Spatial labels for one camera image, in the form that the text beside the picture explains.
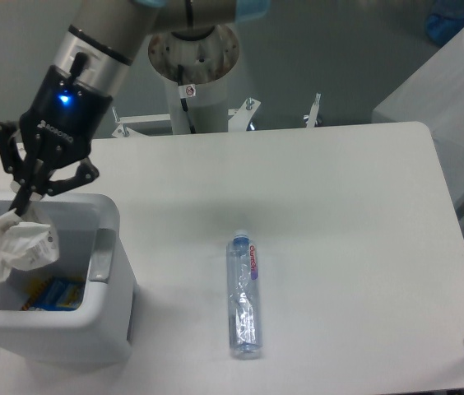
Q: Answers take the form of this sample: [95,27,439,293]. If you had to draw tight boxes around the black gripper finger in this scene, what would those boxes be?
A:
[0,122,36,216]
[30,157,100,201]

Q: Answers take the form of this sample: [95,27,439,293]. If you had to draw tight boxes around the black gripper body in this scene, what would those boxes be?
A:
[19,66,112,173]

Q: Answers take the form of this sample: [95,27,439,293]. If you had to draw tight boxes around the white plastic wrapper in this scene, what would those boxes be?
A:
[0,206,60,284]

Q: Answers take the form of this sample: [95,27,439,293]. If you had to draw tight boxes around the clear plastic water bottle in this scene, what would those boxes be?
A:
[225,230,262,360]

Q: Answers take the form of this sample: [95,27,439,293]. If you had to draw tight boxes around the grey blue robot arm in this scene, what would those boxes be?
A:
[0,1,270,216]

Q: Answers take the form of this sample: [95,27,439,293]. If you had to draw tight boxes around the white plastic trash can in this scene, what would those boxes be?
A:
[0,193,137,364]

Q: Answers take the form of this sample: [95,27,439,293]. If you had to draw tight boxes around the blue yellow box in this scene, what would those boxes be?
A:
[21,276,86,311]

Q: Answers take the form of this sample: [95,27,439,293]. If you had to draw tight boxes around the grey covered side table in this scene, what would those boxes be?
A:
[372,29,464,210]

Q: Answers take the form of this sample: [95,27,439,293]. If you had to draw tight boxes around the blue plastic bag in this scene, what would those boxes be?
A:
[425,0,464,47]

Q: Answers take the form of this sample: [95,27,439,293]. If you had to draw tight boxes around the white left base bracket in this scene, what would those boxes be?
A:
[111,106,172,138]

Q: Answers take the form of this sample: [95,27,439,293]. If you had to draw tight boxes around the white base bracket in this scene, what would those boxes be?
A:
[111,106,172,138]
[304,92,322,128]

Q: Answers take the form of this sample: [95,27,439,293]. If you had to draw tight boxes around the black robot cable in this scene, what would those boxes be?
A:
[176,63,197,134]

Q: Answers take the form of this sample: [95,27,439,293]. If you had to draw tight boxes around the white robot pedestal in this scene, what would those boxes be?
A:
[148,25,239,135]

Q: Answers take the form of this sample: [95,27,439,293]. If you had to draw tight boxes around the white right base bracket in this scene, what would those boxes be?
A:
[304,92,322,128]

